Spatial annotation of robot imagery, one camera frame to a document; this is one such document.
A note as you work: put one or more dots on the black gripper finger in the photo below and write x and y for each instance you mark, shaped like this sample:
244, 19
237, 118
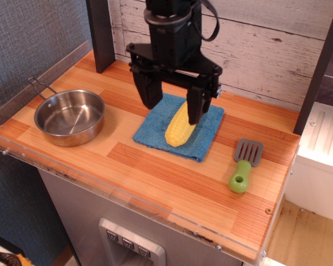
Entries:
198, 100
149, 86

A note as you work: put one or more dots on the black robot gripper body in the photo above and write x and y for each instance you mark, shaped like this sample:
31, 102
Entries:
174, 52

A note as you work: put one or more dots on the green handled grey spatula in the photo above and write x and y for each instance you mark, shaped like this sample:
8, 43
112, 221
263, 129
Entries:
247, 155

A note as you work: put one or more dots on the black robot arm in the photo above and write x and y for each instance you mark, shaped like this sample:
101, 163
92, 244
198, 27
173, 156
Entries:
178, 12

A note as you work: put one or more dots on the yellow toy corn cob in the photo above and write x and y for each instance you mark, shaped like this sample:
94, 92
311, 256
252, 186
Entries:
179, 130

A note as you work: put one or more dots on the blue cloth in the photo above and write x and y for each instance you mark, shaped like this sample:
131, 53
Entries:
153, 129

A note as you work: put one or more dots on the stainless steel pan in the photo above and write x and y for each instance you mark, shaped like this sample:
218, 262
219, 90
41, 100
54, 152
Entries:
68, 118

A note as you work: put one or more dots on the white toy sink unit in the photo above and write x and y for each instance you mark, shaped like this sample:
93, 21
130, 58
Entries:
310, 183

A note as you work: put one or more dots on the silver toy fridge dispenser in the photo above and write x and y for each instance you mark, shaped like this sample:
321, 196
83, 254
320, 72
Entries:
125, 247

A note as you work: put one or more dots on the orange object bottom left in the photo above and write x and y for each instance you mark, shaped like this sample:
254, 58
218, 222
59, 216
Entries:
24, 261

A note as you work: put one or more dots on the dark left vertical post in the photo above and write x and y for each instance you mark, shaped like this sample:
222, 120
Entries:
101, 33

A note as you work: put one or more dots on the dark vertical post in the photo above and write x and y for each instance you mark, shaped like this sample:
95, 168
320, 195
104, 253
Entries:
101, 33
315, 83

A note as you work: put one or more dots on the dark right vertical post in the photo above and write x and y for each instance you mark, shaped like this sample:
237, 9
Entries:
315, 83

